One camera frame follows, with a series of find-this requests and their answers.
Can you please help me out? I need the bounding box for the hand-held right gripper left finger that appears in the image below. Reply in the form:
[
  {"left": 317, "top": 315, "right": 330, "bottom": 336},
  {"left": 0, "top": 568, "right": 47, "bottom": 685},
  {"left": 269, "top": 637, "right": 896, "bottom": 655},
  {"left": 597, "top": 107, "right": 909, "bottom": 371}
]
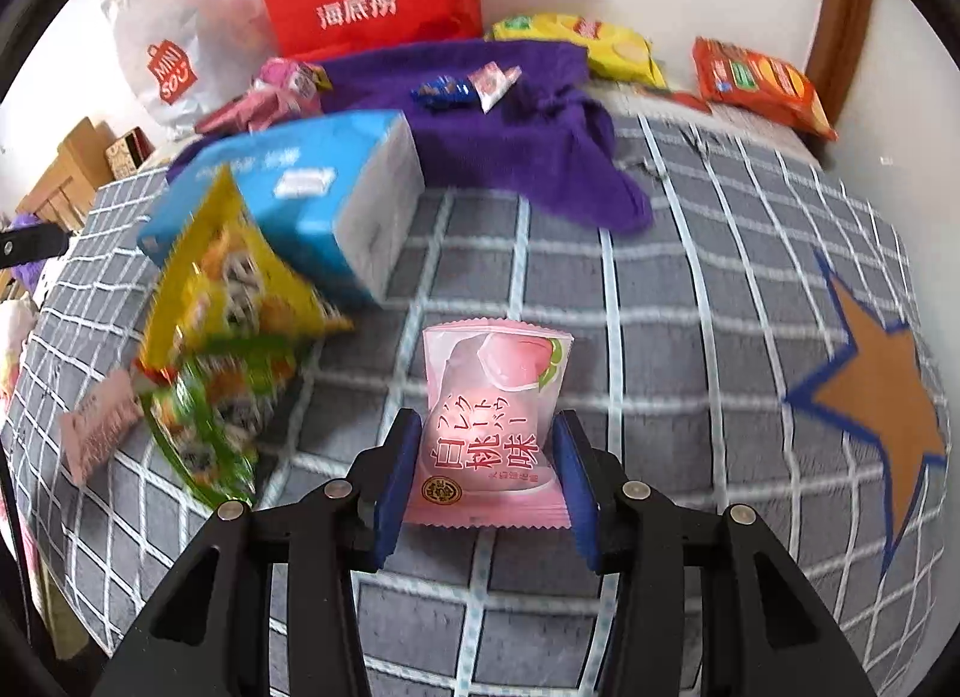
[{"left": 94, "top": 408, "right": 425, "bottom": 697}]

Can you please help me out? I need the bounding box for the pink peach candy packet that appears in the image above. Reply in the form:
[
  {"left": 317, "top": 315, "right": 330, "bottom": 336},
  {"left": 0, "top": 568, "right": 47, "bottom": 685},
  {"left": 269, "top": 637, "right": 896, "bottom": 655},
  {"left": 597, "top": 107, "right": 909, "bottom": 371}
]
[
  {"left": 405, "top": 320, "right": 575, "bottom": 529},
  {"left": 469, "top": 62, "right": 524, "bottom": 114}
]

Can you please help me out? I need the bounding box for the large pink snack packet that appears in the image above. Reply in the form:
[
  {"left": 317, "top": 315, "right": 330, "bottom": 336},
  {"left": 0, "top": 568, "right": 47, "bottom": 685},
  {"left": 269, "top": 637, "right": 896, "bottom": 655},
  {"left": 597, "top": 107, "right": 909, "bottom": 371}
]
[{"left": 259, "top": 58, "right": 335, "bottom": 105}]

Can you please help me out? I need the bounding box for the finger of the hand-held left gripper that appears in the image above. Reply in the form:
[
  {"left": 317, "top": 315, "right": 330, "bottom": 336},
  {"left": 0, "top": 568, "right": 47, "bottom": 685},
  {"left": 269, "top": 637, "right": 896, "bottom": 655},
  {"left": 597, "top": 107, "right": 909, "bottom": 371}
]
[{"left": 0, "top": 228, "right": 76, "bottom": 270}]

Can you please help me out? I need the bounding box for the patterned cardboard box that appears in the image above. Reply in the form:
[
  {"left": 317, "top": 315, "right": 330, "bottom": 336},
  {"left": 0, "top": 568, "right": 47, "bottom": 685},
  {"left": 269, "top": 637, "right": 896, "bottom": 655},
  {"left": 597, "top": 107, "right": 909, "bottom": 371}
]
[{"left": 101, "top": 128, "right": 155, "bottom": 180}]

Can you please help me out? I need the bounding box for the blue tissue box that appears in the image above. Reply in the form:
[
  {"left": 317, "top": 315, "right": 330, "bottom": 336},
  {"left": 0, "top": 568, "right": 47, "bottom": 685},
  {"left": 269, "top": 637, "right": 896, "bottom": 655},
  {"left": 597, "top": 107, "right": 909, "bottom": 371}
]
[{"left": 137, "top": 110, "right": 427, "bottom": 308}]

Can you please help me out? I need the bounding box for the pale pink wafer packet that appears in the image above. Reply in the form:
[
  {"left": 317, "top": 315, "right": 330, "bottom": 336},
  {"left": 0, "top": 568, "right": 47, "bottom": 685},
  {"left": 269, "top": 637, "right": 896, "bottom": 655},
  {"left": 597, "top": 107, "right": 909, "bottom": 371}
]
[{"left": 58, "top": 367, "right": 147, "bottom": 484}]

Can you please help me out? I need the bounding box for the yellow chips bag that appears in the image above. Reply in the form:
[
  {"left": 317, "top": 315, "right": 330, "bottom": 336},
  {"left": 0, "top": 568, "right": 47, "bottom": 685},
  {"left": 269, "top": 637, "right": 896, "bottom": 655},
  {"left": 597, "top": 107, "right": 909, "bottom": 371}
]
[{"left": 486, "top": 13, "right": 667, "bottom": 89}]

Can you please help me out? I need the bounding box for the brown wooden door frame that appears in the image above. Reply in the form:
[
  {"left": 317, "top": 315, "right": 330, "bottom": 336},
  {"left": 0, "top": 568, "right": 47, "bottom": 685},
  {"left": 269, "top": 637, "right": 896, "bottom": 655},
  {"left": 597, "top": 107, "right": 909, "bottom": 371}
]
[{"left": 802, "top": 0, "right": 878, "bottom": 150}]

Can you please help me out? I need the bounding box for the newspaper sheet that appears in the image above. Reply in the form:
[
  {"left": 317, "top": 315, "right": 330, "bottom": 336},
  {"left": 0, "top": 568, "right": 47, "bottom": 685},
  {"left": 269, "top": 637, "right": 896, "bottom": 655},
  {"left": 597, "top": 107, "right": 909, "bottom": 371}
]
[{"left": 592, "top": 77, "right": 818, "bottom": 158}]

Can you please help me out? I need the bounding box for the green snack packet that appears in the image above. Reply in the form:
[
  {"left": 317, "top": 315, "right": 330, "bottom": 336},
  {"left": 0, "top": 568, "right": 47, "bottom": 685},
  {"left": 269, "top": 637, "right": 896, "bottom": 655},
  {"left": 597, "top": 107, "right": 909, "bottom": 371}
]
[{"left": 135, "top": 337, "right": 301, "bottom": 510}]

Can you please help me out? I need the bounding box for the wooden headboard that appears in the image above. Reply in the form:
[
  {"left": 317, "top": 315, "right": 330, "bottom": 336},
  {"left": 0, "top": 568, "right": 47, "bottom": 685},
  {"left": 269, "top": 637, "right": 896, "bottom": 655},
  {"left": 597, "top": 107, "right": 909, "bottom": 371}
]
[{"left": 15, "top": 118, "right": 113, "bottom": 233}]

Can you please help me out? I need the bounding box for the yellow triangular snack packet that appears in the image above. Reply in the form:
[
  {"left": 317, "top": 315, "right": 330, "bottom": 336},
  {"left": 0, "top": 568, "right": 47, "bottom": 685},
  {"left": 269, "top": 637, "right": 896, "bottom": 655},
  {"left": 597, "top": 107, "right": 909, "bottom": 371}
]
[{"left": 139, "top": 167, "right": 353, "bottom": 375}]

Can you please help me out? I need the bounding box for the pink-orange snack packet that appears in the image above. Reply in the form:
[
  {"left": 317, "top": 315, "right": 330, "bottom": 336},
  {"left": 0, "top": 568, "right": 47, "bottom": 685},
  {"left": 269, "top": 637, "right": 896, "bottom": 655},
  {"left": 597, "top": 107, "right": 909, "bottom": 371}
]
[{"left": 196, "top": 88, "right": 301, "bottom": 135}]

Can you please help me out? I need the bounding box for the white plastic shopping bag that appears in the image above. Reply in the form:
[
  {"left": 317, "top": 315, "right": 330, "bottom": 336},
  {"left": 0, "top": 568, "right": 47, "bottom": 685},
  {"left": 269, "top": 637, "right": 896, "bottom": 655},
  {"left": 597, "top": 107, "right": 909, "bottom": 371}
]
[{"left": 100, "top": 0, "right": 278, "bottom": 139}]

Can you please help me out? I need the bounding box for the purple towel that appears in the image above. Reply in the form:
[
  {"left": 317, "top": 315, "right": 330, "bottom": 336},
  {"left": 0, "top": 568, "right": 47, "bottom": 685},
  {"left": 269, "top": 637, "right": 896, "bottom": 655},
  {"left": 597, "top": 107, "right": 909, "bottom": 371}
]
[{"left": 165, "top": 40, "right": 655, "bottom": 233}]

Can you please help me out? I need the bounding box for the small blue candy packet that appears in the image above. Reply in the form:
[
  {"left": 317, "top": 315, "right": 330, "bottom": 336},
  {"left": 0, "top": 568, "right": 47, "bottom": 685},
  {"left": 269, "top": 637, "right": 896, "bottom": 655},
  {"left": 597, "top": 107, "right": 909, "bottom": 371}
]
[{"left": 411, "top": 76, "right": 473, "bottom": 105}]

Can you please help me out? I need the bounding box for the orange chips bag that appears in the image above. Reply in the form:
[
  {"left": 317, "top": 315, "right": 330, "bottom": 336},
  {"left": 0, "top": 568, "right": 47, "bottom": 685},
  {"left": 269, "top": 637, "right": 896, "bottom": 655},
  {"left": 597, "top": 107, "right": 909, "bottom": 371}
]
[{"left": 691, "top": 37, "right": 839, "bottom": 143}]

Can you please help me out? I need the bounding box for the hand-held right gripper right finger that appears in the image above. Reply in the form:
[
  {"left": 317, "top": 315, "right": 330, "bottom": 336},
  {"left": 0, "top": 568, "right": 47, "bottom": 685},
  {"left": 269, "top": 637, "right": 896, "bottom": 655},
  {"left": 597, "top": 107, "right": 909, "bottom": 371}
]
[{"left": 553, "top": 410, "right": 878, "bottom": 697}]

